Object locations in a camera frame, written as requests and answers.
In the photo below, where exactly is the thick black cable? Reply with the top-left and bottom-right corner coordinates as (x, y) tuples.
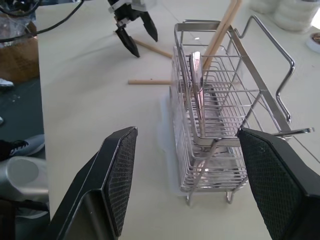
(0, 0), (85, 44)

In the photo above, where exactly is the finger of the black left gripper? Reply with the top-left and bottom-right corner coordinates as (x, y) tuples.
(140, 10), (160, 43)
(114, 23), (141, 59)

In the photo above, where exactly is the white round container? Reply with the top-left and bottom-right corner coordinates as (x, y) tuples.
(273, 0), (319, 34)

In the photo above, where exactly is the wooden chopstick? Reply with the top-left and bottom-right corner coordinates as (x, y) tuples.
(131, 38), (174, 59)
(127, 78), (174, 86)
(202, 0), (238, 63)
(203, 0), (243, 70)

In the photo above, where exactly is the chrome wire basket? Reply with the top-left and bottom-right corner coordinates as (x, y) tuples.
(169, 14), (316, 209)

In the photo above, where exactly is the grey and black sneaker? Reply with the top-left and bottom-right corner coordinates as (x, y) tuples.
(0, 134), (46, 162)

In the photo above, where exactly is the silver robot body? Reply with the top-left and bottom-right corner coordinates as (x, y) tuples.
(0, 155), (50, 219)

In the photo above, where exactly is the brown cardboard box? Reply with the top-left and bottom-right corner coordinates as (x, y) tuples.
(0, 12), (40, 85)

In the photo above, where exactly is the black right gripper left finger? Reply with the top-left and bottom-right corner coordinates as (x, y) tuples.
(42, 126), (139, 240)

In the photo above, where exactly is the white dish with brown contents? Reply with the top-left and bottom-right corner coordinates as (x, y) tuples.
(305, 31), (320, 55)

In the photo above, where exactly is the white shoe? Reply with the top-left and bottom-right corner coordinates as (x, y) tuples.
(0, 77), (15, 89)

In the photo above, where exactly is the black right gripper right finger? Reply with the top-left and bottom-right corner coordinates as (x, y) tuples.
(236, 126), (320, 240)

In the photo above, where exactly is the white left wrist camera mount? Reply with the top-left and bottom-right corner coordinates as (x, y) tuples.
(130, 0), (149, 12)

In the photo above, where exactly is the metal spoon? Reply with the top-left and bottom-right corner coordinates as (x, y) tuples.
(188, 51), (213, 176)

